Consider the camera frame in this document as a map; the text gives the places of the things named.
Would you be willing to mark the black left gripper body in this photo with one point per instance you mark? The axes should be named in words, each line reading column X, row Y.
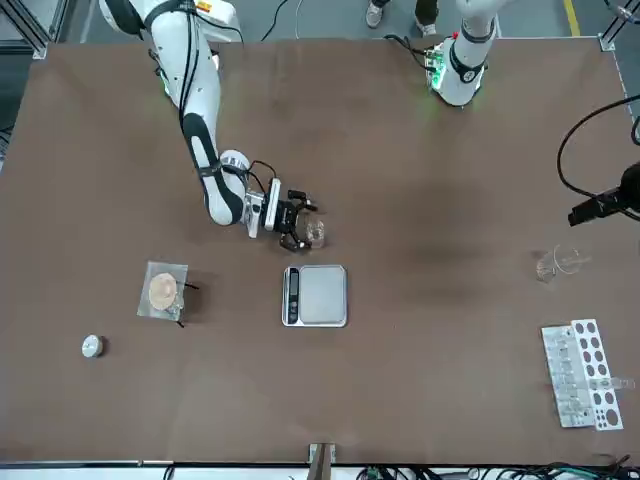
column 631, row 192

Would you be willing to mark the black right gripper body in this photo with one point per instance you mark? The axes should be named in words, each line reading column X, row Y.
column 289, row 217

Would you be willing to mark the small clear glass beaker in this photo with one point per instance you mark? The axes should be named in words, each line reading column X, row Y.
column 317, row 234

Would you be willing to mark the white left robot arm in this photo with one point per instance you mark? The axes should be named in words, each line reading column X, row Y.
column 467, row 75

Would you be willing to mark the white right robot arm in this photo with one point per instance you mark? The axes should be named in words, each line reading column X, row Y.
column 200, row 75

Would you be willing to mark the silver digital balance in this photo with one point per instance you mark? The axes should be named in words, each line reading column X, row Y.
column 322, row 295

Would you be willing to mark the large clear glass beaker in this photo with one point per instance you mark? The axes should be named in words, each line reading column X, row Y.
column 547, row 267

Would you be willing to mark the black tripod stand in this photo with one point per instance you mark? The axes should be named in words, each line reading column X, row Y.
column 191, row 286

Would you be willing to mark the clear glass alcohol burner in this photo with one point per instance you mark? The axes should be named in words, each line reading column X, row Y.
column 176, row 306

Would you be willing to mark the white test tube rack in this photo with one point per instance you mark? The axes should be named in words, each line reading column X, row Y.
column 555, row 350

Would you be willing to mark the clear glass test tube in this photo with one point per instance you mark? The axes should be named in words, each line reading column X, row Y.
column 617, row 384

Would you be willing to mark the person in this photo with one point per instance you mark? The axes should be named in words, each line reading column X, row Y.
column 400, row 15

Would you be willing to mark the white tealight candle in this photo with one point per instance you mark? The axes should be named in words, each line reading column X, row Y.
column 91, row 346

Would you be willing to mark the white desk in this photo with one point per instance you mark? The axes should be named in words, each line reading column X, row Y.
column 100, row 475

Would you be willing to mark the aluminium corner frame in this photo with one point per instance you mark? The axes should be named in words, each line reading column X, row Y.
column 35, row 25
column 608, row 40

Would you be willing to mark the aluminium profile post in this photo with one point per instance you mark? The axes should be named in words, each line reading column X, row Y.
column 321, row 462

